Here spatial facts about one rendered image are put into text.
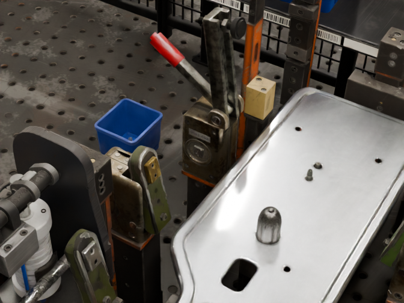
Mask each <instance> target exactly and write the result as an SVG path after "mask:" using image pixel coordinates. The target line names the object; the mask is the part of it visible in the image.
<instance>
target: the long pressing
mask: <svg viewBox="0 0 404 303"><path fill-rule="evenodd" d="M296 127H300V128H301V129H302V130H300V131H297V130H296V129H295V128H296ZM375 159H380V160H381V161H382V162H381V163H377V162H375ZM316 162H320V163H321V166H322V167H321V168H320V169H317V168H315V167H314V164H316ZM308 169H312V170H313V176H312V178H313V180H312V181H307V180H305V177H306V176H307V171H308ZM403 189H404V121H402V120H399V119H397V118H394V117H392V116H389V115H387V114H383V113H381V112H378V111H375V110H373V109H370V108H367V107H365V106H362V105H359V104H357V103H354V102H351V101H349V100H346V99H343V98H341V97H338V96H335V95H333V94H330V93H327V92H325V91H321V90H318V89H315V88H313V87H305V88H301V89H299V90H298V91H296V92H295V93H294V94H293V95H292V96H291V98H290V99H289V100H288V101H287V102H286V103H285V104H284V106H283V107H282V108H281V109H280V110H279V111H278V112H277V114H276V115H275V116H274V117H273V119H272V120H271V121H270V122H269V123H268V124H267V126H266V127H265V128H264V129H263V130H262V131H261V132H260V134H259V135H258V136H257V138H256V139H255V140H254V141H253V142H252V143H251V144H250V145H249V147H248V148H247V149H246V150H245V151H244V152H243V154H242V155H241V156H240V157H239V159H238V160H237V161H236V162H235V163H234V164H233V165H232V167H231V168H230V169H229V170H228V171H227V172H226V174H225V175H224V176H223V177H222V179H221V180H220V181H219V182H218V183H217V184H216V185H215V187H214V188H213V189H212V190H211V191H210V192H209V193H208V195H207V196H206V197H205V198H204V200H203V201H202V202H201V203H200V204H199V205H198V207H197V208H196V209H195V210H194V211H193V212H192V213H191V215H190V216H189V217H188V218H187V220H186V221H185V222H184V223H183V224H182V225H181V226H180V228H179V229H178V230H177V231H176V232H175V234H174V235H173V237H172V240H171V244H170V255H171V260H172V263H173V266H174V270H175V273H176V277H177V281H178V284H179V288H180V295H179V298H178V300H177V302H176V303H338V301H339V299H340V297H341V296H342V294H343V292H344V290H345V289H346V287H347V285H348V284H349V282H350V280H351V278H352V277H353V275H354V273H355V271H356V270H357V268H358V267H359V265H360V263H361V261H362V260H363V258H364V256H365V254H366V253H367V251H368V249H369V248H370V246H371V244H372V242H373V241H374V239H375V237H376V235H377V234H378V232H379V231H380V229H381V227H382V225H383V224H384V222H385V220H386V218H387V217H388V215H389V213H390V212H391V210H392V208H393V206H394V205H395V203H396V201H397V199H398V198H399V196H400V194H401V193H402V191H403ZM268 206H272V207H275V208H277V209H278V210H279V212H280V213H281V218H282V225H281V233H280V239H279V241H278V242H276V243H273V244H265V243H261V242H260V241H259V240H258V239H257V238H256V230H257V220H258V217H259V214H260V212H261V211H262V210H263V209H264V208H265V207H268ZM238 260H244V261H246V262H248V263H250V264H252V265H254V266H255V267H256V269H257V270H256V272H255V274H254V275H253V276H252V278H251V279H250V281H249V282H248V284H247V285H246V286H245V288H244V289H243V290H242V291H240V292H235V291H233V290H231V289H229V288H227V287H225V286H223V284H222V279H223V278H224V277H225V275H226V274H227V272H228V271H229V270H230V269H231V267H232V266H233V265H234V263H235V262H236V261H238ZM285 267H288V268H290V272H285V271H284V270H283V268H285Z"/></svg>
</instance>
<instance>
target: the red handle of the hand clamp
mask: <svg viewBox="0 0 404 303"><path fill-rule="evenodd" d="M150 39H151V42H150V44H151V45H152V46H153V47H154V48H155V49H156V50H157V51H158V52H159V53H160V54H161V55H162V56H163V57H164V58H165V59H166V60H167V61H168V62H169V63H170V64H171V65H172V66H173V67H174V68H176V69H177V70H178V71H179V72H180V73H181V74H182V75H183V76H184V77H185V78H186V79H187V80H188V81H189V82H190V83H191V84H192V85H193V86H194V87H195V88H196V89H197V90H198V91H199V92H200V93H201V94H202V95H203V97H204V98H205V99H206V100H207V101H208V102H209V103H210V104H211V105H212V96H211V90H210V84H209V83H208V82H207V81H206V80H205V79H204V78H203V77H202V76H201V75H200V74H199V73H198V72H197V71H196V70H195V69H194V68H193V67H192V66H191V65H190V64H189V63H188V62H187V61H186V59H185V57H184V56H183V55H182V54H181V53H180V52H179V51H178V50H177V48H176V47H175V46H174V45H173V44H172V43H171V42H170V41H169V40H168V39H167V38H166V37H165V36H164V35H163V34H162V33H161V32H160V33H158V34H157V33H156V32H155V33H154V34H152V35H151V37H150ZM227 103H228V102H227ZM232 112H233V107H232V105H231V104H229V103H228V115H230V114H231V113H232Z"/></svg>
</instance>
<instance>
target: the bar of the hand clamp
mask: <svg viewBox="0 0 404 303"><path fill-rule="evenodd" d="M198 23H199V24H202V25H203V28H204V38H205V44H206V53H207V64H208V70H209V80H210V90H211V96H212V106H213V109H218V110H220V111H223V112H224V113H225V114H226V115H227V117H228V128H229V127H230V122H229V117H233V118H238V117H239V105H238V98H237V84H236V71H235V64H234V50H233V38H235V39H238V40H239V39H241V38H242V37H243V36H244V35H245V32H246V21H245V19H244V18H242V17H236V18H235V19H234V20H233V21H232V22H231V17H230V10H227V9H223V8H219V7H216V8H214V9H213V10H212V11H211V12H210V13H209V14H208V15H205V16H204V17H199V19H198ZM227 102H228V103H229V104H231V105H232V107H233V112H232V113H231V114H230V115H228V103H227Z"/></svg>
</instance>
